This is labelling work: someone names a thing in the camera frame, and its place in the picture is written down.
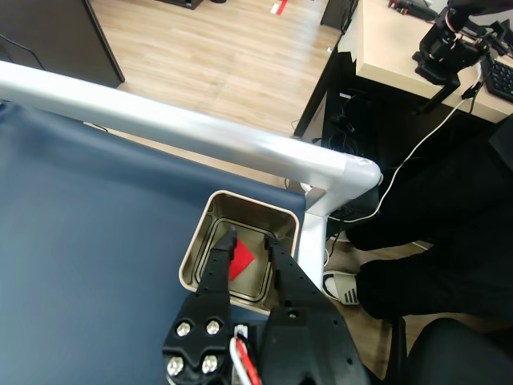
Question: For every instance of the beige desk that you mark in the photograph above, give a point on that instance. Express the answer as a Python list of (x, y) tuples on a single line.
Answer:
[(384, 40)]

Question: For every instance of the square metal tin container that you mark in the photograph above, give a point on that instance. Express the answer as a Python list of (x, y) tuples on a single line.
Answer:
[(204, 240)]

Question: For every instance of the dark blue table mat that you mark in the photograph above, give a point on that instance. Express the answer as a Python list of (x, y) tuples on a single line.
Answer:
[(80, 220)]

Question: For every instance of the black keyboard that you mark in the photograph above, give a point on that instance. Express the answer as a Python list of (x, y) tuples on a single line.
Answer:
[(501, 80)]

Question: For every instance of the person's leg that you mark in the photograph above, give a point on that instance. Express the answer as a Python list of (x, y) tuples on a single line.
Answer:
[(441, 192), (441, 280)]

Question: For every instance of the black office chair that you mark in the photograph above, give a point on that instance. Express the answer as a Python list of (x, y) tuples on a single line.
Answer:
[(461, 353)]

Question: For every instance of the white striped shoe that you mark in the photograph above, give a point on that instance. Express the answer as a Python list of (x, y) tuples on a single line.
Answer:
[(340, 286)]

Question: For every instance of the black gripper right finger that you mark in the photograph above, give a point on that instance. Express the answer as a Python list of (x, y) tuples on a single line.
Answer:
[(304, 341)]

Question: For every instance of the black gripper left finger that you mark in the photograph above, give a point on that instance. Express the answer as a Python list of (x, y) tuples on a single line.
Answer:
[(212, 288)]

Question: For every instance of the red cube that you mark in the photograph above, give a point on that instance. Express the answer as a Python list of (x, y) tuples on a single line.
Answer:
[(242, 258)]

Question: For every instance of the dark wooden cabinet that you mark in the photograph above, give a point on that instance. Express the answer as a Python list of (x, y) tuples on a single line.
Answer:
[(60, 40)]

